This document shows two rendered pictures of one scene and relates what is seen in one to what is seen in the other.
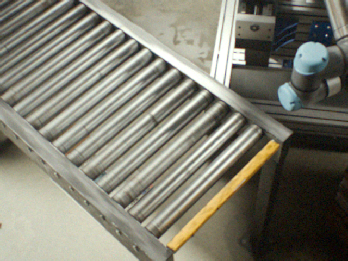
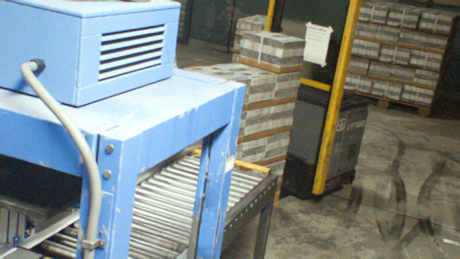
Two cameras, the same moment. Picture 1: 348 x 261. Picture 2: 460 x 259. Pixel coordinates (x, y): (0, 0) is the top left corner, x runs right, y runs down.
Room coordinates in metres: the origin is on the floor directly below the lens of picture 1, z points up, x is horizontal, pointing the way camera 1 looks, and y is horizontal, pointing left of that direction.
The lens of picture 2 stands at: (2.22, 2.67, 1.94)
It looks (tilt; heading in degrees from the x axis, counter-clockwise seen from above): 17 degrees down; 242
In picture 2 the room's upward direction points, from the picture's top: 8 degrees clockwise
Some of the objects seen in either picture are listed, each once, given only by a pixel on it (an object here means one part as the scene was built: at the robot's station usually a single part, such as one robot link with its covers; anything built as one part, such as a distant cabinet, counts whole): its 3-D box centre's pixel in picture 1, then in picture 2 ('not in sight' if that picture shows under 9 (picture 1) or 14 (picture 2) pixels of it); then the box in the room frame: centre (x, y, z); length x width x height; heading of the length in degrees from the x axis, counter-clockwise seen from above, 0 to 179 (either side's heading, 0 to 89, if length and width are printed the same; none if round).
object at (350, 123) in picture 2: not in sight; (312, 136); (-0.89, -1.64, 0.40); 0.69 x 0.55 x 0.80; 114
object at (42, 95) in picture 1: (72, 73); (172, 207); (1.18, 0.32, 0.77); 0.47 x 0.05 x 0.05; 132
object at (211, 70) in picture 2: not in sight; (214, 90); (0.38, -1.06, 0.95); 0.38 x 0.29 x 0.23; 115
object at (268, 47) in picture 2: not in sight; (260, 120); (-0.16, -1.30, 0.65); 0.39 x 0.30 x 1.29; 114
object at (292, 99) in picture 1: (302, 91); not in sight; (0.86, -0.34, 1.00); 0.11 x 0.08 x 0.09; 112
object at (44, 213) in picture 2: not in sight; (23, 156); (1.93, 1.00, 1.30); 0.55 x 0.55 x 0.03; 42
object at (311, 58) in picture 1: (315, 65); not in sight; (0.87, -0.36, 1.09); 0.11 x 0.08 x 0.11; 100
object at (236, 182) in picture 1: (226, 194); (231, 160); (0.68, -0.13, 0.81); 0.43 x 0.03 x 0.02; 132
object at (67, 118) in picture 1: (98, 94); (185, 198); (1.09, 0.23, 0.77); 0.47 x 0.05 x 0.05; 132
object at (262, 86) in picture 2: not in sight; (241, 85); (0.11, -1.18, 0.95); 0.38 x 0.29 x 0.23; 114
